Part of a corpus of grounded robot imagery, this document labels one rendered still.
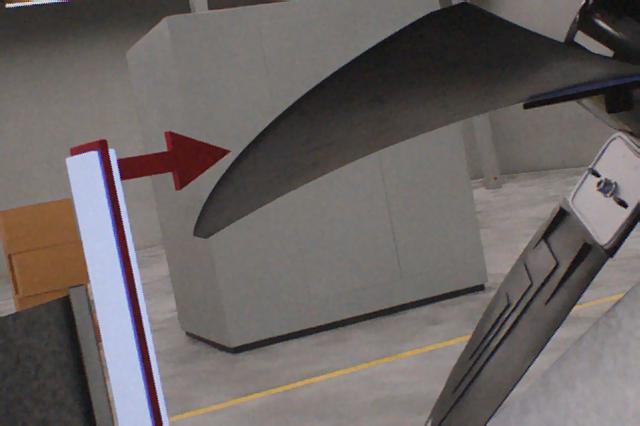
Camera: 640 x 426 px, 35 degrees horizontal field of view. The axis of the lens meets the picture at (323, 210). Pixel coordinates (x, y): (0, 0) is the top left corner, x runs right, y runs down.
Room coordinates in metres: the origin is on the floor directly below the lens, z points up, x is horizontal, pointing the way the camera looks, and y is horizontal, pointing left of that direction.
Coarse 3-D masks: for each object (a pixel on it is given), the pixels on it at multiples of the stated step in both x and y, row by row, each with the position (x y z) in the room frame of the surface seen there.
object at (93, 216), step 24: (72, 168) 0.38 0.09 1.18; (96, 168) 0.37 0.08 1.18; (96, 192) 0.37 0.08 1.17; (96, 216) 0.37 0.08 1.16; (96, 240) 0.38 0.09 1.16; (96, 264) 0.38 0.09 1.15; (96, 288) 0.38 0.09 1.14; (120, 288) 0.37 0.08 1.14; (120, 312) 0.37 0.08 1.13; (120, 336) 0.37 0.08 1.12; (120, 360) 0.38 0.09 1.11; (120, 384) 0.38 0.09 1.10; (120, 408) 0.38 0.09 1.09; (144, 408) 0.37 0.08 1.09
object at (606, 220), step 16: (608, 144) 0.72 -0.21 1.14; (624, 144) 0.70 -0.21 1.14; (608, 160) 0.71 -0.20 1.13; (624, 160) 0.69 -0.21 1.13; (592, 176) 0.72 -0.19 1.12; (608, 176) 0.70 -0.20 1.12; (624, 176) 0.68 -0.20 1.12; (576, 192) 0.73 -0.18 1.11; (592, 192) 0.71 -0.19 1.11; (624, 192) 0.67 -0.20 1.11; (576, 208) 0.72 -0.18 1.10; (592, 208) 0.70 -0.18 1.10; (608, 208) 0.68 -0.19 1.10; (592, 224) 0.69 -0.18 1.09; (608, 224) 0.67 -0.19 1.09; (624, 224) 0.65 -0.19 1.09; (608, 240) 0.66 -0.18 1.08
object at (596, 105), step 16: (592, 0) 0.65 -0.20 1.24; (608, 0) 0.65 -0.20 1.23; (624, 0) 0.64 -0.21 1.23; (576, 16) 0.66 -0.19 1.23; (592, 16) 0.65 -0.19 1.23; (608, 16) 0.64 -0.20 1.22; (624, 16) 0.64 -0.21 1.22; (576, 32) 0.66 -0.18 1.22; (592, 32) 0.65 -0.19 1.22; (608, 32) 0.64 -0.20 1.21; (624, 32) 0.64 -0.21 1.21; (608, 48) 0.64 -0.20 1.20; (624, 48) 0.63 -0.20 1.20; (592, 112) 0.69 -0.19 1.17; (624, 112) 0.65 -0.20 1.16; (624, 128) 0.66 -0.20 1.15
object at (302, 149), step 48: (384, 48) 0.39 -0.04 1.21; (432, 48) 0.40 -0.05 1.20; (480, 48) 0.42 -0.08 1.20; (528, 48) 0.43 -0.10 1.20; (576, 48) 0.45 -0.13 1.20; (336, 96) 0.43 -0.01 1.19; (384, 96) 0.45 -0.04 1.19; (432, 96) 0.48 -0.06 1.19; (480, 96) 0.51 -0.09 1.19; (528, 96) 0.57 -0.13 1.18; (288, 144) 0.47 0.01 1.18; (336, 144) 0.51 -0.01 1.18; (384, 144) 0.57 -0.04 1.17; (240, 192) 0.51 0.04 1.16; (288, 192) 0.57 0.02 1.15
